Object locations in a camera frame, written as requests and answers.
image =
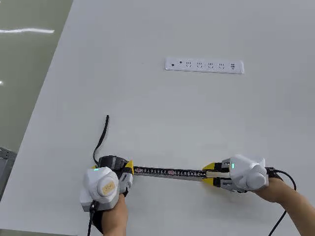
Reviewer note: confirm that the grey metal furniture part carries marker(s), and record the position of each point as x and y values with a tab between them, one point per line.
5	162

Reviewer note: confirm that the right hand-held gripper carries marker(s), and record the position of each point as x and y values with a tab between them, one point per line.
248	173

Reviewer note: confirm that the person's left forearm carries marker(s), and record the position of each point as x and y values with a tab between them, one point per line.
115	216

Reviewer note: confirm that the white power strip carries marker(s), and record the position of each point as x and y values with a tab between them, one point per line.
204	65

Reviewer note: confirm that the person's right forearm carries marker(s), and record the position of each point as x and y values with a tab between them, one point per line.
290	201

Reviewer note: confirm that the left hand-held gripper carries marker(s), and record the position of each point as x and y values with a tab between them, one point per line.
98	184

